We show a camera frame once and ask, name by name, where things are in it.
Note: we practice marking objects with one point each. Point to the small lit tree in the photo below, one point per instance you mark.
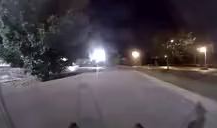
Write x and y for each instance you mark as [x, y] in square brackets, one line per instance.
[181, 45]

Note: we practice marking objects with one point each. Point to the street lamp on pole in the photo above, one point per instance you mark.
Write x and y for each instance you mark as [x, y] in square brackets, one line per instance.
[204, 57]

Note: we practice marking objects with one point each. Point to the large leafy tree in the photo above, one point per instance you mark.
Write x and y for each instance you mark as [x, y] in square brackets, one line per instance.
[26, 43]

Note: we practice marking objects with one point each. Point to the bright white street lamp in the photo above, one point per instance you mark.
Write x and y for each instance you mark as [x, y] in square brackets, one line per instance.
[97, 55]

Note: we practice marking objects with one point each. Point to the dark road strip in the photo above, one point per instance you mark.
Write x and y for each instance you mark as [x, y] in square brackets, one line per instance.
[182, 82]

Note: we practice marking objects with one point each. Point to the pale paved path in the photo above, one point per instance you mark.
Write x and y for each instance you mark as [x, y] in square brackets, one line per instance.
[109, 100]

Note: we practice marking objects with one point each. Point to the robot's own part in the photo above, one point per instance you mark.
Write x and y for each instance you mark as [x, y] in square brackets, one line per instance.
[73, 126]
[139, 126]

